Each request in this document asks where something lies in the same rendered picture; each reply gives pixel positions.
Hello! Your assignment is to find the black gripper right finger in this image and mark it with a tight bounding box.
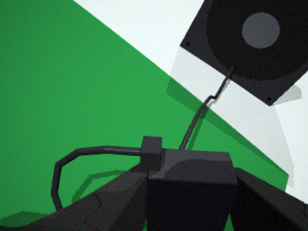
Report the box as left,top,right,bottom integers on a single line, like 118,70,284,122
230,167,308,231

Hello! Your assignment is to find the black cooling fan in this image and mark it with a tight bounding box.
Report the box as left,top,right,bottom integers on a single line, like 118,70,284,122
180,0,308,107

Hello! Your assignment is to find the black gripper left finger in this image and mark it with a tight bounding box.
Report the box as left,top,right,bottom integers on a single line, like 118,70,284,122
0,163,149,231

